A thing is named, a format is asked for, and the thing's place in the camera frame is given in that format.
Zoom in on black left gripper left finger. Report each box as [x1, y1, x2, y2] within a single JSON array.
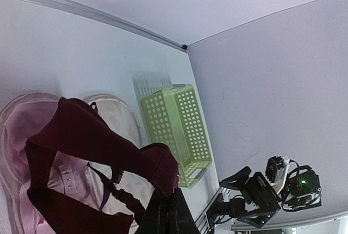
[[135, 191, 169, 234]]

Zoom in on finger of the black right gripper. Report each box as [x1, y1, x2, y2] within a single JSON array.
[[219, 166, 251, 189], [238, 208, 272, 229]]

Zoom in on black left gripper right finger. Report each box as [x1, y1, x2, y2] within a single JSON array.
[[168, 188, 200, 234]]

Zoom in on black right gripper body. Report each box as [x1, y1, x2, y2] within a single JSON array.
[[231, 164, 323, 229]]

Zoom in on light green perforated plastic basket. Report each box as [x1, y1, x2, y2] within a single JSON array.
[[140, 84, 212, 188]]

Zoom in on light pink bra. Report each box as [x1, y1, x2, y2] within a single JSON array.
[[1, 96, 102, 233]]

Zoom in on beige patterned mesh laundry bag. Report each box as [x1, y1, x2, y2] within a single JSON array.
[[0, 91, 142, 234]]

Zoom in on dark red bra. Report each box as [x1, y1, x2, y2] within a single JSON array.
[[24, 96, 180, 234]]

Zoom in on aluminium back table edge strip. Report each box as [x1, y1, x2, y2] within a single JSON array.
[[0, 0, 188, 52]]

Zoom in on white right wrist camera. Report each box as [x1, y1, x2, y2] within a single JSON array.
[[265, 156, 293, 194]]

